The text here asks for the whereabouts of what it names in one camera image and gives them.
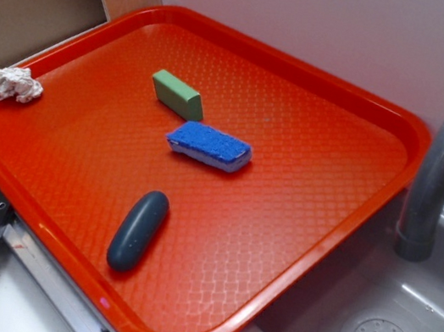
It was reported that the dark green plastic pickle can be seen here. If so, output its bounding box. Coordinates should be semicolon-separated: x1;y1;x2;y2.
106;191;169;273

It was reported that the blue sponge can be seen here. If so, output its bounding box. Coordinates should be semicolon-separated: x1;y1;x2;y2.
166;121;253;174

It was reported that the green rectangular block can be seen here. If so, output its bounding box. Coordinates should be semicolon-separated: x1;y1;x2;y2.
153;69;204;121

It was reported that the crumpled white paper ball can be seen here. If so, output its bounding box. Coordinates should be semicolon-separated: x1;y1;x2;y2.
0;67;43;104

